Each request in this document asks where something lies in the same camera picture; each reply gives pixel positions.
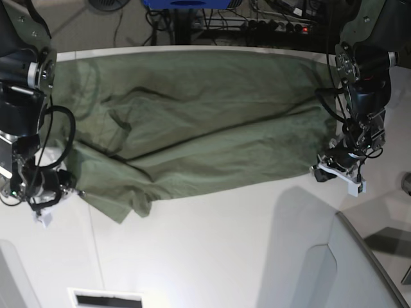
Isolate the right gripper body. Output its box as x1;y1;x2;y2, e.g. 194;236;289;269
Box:
19;169;85;210

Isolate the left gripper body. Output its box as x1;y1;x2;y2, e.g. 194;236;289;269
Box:
317;147;366;167

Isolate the green t-shirt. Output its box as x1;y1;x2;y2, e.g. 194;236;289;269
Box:
53;51;336;223

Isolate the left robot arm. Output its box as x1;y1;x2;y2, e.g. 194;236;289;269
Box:
312;1;410;184

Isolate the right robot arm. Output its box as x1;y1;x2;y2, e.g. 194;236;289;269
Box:
1;1;76;218

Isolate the black power strip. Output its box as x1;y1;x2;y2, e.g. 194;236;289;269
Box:
241;19;313;35

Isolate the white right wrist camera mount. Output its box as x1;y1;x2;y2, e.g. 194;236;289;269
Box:
30;192;73;228

